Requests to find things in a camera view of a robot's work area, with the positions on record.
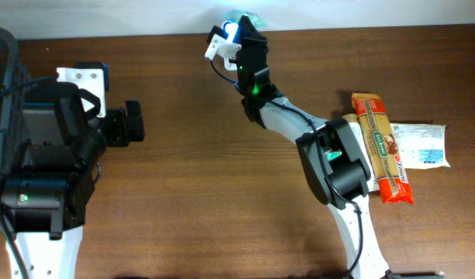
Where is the white tube with gold cap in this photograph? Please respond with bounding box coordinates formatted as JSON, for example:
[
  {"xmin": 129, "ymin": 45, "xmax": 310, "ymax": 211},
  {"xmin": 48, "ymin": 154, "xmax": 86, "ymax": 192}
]
[{"xmin": 342, "ymin": 113, "xmax": 379, "ymax": 192}]

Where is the white barcode scanner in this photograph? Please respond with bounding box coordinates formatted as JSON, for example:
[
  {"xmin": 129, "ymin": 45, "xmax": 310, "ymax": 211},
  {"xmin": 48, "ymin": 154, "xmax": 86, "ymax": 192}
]
[{"xmin": 221, "ymin": 21, "xmax": 239, "ymax": 71}]

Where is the black cable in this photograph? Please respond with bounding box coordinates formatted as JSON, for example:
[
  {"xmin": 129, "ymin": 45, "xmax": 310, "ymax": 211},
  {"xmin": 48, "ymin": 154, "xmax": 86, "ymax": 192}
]
[
  {"xmin": 0, "ymin": 74, "xmax": 60, "ymax": 279},
  {"xmin": 209, "ymin": 60, "xmax": 365, "ymax": 278}
]

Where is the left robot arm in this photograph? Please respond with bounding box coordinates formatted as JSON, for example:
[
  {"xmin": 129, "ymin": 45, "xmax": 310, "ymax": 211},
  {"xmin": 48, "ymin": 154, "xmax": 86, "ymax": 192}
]
[{"xmin": 0, "ymin": 62, "xmax": 145, "ymax": 278}]

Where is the teal tissue pack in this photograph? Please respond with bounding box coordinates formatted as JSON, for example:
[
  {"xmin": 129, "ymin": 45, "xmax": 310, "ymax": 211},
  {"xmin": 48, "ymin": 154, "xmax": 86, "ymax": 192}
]
[{"xmin": 325, "ymin": 150, "xmax": 342, "ymax": 161}]

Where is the orange pasta package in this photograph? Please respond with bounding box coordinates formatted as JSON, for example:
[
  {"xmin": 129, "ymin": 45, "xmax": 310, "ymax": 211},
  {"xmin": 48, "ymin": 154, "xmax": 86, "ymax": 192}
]
[{"xmin": 352, "ymin": 93, "xmax": 415, "ymax": 205}]

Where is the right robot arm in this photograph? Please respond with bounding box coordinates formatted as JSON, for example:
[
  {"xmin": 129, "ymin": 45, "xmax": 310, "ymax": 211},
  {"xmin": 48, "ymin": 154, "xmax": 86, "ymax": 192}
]
[{"xmin": 205, "ymin": 15, "xmax": 392, "ymax": 278}]

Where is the grey plastic mesh basket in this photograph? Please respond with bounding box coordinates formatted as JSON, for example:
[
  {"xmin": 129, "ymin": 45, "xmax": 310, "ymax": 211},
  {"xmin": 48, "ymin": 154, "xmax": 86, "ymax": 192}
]
[{"xmin": 0, "ymin": 27, "xmax": 32, "ymax": 183}]

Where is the mint green snack pouch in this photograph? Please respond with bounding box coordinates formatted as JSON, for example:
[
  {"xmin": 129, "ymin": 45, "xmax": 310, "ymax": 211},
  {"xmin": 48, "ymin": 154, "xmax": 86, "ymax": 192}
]
[{"xmin": 222, "ymin": 9, "xmax": 267, "ymax": 28}]

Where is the left black cable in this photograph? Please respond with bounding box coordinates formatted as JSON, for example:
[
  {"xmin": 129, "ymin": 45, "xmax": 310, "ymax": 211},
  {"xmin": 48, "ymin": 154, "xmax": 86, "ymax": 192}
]
[{"xmin": 0, "ymin": 74, "xmax": 60, "ymax": 279}]

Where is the yellow snack bag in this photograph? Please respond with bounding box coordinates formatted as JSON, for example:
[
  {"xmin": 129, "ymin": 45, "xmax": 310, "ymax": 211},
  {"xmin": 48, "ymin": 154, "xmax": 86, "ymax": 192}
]
[{"xmin": 391, "ymin": 123, "xmax": 450, "ymax": 170}]

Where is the right black cable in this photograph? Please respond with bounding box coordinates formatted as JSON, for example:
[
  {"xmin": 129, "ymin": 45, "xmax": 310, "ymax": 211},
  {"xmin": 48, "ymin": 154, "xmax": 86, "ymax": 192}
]
[{"xmin": 209, "ymin": 60, "xmax": 365, "ymax": 278}]

